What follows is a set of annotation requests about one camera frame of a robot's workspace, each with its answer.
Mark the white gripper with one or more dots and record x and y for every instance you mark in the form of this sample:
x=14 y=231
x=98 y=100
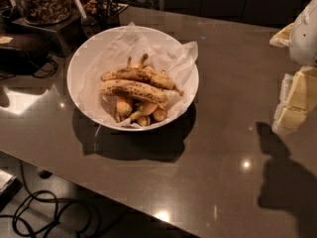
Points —
x=304 y=37

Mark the small yellow banana right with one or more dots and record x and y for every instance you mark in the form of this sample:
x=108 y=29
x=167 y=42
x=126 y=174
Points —
x=159 y=114

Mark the small banana bottom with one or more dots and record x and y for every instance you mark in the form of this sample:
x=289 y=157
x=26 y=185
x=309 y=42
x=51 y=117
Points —
x=144 y=121

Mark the small yellow banana left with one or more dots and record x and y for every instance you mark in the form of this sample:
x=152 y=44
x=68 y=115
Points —
x=124 y=107

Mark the white bowl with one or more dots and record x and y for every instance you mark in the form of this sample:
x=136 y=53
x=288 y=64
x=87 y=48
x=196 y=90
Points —
x=85 y=66

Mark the white paper liner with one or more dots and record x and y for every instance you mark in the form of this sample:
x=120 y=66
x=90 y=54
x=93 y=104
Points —
x=165 y=55

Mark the metal scoop with label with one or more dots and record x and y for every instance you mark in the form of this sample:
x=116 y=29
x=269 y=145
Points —
x=89 y=25

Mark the dark wooden stand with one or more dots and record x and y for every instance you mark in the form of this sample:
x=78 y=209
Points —
x=64 y=37

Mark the black device on table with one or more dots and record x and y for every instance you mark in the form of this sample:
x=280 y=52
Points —
x=15 y=61

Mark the box on floor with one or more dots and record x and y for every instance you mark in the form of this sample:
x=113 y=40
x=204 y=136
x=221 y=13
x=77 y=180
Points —
x=9 y=187

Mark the black wire rack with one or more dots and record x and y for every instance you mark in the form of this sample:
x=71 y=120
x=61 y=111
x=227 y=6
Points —
x=110 y=13

